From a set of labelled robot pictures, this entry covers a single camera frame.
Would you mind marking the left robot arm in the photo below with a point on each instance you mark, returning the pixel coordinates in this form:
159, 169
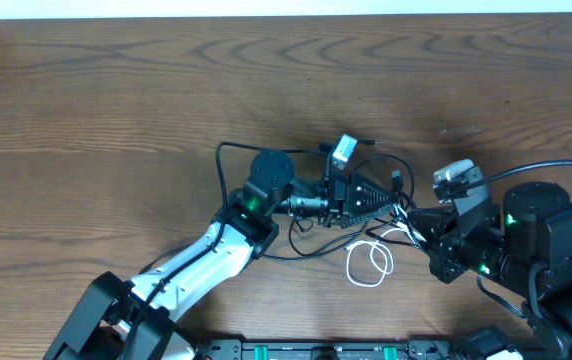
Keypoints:
136, 319

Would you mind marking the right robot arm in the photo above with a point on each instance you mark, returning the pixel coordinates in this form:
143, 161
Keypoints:
523, 245

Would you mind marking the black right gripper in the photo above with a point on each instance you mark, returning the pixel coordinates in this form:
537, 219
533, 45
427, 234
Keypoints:
446, 245

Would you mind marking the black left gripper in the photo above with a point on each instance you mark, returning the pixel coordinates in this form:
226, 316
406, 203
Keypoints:
339, 201

